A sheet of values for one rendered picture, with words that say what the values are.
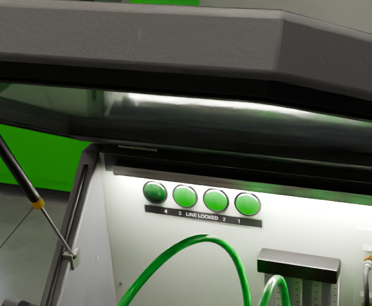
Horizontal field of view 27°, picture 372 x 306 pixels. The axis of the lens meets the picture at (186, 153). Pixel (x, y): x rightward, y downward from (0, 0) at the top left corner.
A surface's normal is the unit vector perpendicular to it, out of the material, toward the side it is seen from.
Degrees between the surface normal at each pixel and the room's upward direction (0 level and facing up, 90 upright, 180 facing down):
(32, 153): 90
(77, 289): 90
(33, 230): 0
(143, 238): 90
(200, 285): 90
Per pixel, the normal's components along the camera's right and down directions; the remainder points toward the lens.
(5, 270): -0.05, -0.90
